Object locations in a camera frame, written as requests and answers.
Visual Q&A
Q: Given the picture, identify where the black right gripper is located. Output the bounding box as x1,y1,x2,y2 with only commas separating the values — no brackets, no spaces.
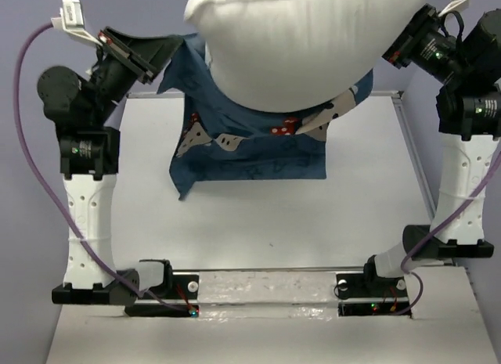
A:
362,0,474,85

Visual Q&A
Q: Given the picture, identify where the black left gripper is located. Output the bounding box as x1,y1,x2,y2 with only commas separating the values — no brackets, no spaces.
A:
85,23,181,125

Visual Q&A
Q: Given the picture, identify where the blue letter-print pillowcase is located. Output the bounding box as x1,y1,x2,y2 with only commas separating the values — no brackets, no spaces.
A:
158,33,373,200

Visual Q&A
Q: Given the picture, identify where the white pillow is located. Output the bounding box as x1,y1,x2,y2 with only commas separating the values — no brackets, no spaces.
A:
184,0,426,113

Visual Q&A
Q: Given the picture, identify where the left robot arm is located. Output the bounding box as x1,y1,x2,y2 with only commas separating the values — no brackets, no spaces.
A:
37,28,182,307

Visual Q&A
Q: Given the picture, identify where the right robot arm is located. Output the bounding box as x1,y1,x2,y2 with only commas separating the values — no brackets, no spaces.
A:
360,5,500,295

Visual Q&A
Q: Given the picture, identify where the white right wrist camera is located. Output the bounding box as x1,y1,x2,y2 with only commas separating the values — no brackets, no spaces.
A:
438,0,470,17

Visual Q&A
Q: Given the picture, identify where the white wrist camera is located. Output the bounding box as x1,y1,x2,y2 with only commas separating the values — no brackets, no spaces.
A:
51,0,102,47
438,0,470,17

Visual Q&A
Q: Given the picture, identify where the aluminium back table rail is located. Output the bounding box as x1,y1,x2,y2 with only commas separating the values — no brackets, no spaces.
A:
127,90,401,99

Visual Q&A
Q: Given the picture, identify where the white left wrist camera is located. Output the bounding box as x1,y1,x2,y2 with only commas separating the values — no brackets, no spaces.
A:
51,0,102,47

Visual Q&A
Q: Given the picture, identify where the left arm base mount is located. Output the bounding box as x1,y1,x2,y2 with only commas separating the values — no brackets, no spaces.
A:
124,272,200,318

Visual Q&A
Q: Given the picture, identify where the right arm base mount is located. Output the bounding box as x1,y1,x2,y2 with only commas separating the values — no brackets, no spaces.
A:
333,272,411,317

